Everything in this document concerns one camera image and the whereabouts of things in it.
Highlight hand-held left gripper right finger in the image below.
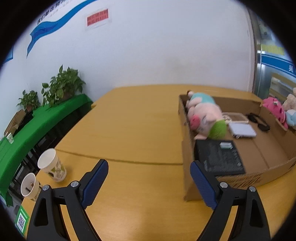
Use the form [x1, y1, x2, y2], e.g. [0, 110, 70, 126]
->
[190, 160, 271, 241]

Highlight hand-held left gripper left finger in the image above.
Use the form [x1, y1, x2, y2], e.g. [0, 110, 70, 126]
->
[26, 159, 109, 241]

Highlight black box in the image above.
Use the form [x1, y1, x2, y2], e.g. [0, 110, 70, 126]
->
[194, 139, 246, 176]

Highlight white folding stand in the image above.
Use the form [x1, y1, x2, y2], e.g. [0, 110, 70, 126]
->
[228, 122, 257, 139]

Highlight black sunglasses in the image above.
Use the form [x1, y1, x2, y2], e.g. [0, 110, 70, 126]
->
[245, 113, 270, 131]

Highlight wooden desktop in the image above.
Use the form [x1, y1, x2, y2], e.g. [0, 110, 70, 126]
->
[20, 84, 296, 241]

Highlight printed paper cup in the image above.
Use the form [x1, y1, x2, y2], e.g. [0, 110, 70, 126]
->
[20, 173, 42, 202]
[37, 148, 67, 181]

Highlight pink pig plush toy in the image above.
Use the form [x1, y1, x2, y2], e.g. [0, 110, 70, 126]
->
[186, 91, 227, 140]

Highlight beige clear phone case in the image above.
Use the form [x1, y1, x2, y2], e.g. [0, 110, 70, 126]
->
[222, 112, 249, 123]

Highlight green tablecloth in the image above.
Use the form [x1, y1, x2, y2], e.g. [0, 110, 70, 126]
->
[0, 94, 93, 207]

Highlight green code sign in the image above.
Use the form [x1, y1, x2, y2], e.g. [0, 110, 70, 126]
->
[14, 205, 30, 233]

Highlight small brown cardboard box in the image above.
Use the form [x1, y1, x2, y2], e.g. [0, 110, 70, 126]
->
[4, 109, 26, 136]

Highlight pink strawberry plush toy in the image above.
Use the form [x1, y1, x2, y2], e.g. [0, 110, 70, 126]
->
[262, 97, 289, 129]

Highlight large potted green plant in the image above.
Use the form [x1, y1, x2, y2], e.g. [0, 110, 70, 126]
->
[42, 65, 86, 107]

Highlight small potted green plant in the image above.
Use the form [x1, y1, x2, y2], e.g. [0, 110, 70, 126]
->
[16, 90, 41, 113]

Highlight blue elephant plush toy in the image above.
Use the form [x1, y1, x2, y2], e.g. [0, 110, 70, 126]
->
[285, 109, 296, 127]

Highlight beige teddy bear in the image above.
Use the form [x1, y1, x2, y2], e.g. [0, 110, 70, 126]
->
[282, 88, 296, 112]

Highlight glass door with blue band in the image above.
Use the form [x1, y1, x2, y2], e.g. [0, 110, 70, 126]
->
[248, 9, 296, 105]

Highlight red wall notice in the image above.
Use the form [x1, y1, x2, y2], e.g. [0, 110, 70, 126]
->
[84, 9, 111, 30]

